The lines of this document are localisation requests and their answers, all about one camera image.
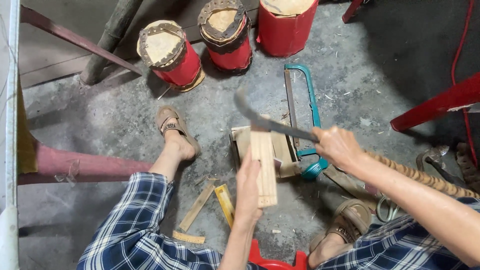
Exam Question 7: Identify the person's left hand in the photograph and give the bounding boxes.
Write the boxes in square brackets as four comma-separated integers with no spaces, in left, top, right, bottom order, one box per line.
[235,147,264,225]

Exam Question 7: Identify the person's right hand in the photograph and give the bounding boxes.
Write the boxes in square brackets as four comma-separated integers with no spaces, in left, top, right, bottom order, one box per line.
[311,126,365,174]

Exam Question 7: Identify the dark curved machete knife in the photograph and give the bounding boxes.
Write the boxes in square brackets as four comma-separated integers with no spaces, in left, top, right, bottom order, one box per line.
[234,90,320,143]

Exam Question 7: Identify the bamboo slat piece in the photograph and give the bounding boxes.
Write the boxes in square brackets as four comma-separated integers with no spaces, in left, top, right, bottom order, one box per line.
[250,128,278,208]

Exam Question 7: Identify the teal hacksaw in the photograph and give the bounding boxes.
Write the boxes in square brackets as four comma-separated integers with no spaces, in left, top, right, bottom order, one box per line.
[283,63,329,181]

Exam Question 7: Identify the wooden chopping block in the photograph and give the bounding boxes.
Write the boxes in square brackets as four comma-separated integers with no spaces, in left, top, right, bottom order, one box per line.
[229,125,302,179]

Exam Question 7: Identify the flat wooden board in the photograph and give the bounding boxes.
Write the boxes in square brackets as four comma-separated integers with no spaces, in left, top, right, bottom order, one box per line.
[322,165,380,212]

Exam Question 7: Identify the brown right sandal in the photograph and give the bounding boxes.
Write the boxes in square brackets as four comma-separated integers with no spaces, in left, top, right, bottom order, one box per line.
[308,199,373,254]

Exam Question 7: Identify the brown sandal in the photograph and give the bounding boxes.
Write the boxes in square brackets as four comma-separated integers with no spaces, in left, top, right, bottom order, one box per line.
[308,199,373,254]
[155,105,202,158]

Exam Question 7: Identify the metal scissors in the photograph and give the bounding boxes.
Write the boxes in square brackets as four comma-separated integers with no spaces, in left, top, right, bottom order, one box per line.
[376,194,400,223]

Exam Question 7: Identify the yellow bamboo strip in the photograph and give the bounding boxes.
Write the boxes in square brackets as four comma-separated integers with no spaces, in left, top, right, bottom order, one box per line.
[214,184,236,229]

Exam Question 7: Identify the red drum with plain skin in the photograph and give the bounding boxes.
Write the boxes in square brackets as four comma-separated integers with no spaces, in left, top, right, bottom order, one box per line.
[256,0,319,58]

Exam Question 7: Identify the red plastic stool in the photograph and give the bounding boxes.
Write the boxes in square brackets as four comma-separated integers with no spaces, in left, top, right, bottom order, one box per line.
[248,239,309,270]

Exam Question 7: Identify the red wooden leg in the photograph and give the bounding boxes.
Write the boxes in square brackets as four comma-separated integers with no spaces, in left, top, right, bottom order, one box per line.
[341,0,364,24]

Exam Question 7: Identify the flat bamboo strip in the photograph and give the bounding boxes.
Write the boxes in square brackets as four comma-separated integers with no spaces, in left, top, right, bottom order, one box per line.
[179,182,217,232]

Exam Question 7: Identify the red drum with studded rim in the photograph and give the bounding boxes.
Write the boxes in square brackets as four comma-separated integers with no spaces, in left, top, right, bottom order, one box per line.
[137,20,206,92]
[197,0,253,75]

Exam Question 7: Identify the brown left sandal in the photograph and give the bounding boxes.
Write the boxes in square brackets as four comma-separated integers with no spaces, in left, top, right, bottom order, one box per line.
[155,105,202,158]

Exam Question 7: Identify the short pale bamboo strip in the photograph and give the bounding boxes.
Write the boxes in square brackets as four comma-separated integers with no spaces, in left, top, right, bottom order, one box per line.
[172,230,206,245]

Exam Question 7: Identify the blue plaid trousers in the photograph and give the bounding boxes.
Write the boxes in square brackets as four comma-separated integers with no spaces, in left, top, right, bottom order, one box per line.
[76,172,480,270]

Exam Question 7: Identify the thick bamboo pole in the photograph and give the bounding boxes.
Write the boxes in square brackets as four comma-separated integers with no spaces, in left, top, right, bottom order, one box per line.
[79,0,144,86]

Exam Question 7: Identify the pink painted pipe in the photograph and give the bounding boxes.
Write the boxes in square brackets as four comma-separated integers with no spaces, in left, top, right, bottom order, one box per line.
[17,136,154,186]

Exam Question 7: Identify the dark red metal bar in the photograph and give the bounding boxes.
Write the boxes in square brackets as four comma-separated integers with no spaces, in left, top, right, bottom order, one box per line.
[20,5,144,76]

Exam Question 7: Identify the red cable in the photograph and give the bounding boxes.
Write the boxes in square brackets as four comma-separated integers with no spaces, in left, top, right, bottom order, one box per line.
[451,0,479,167]

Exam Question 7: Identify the white metal post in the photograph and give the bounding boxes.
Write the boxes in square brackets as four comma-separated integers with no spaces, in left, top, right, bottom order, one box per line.
[0,0,21,270]

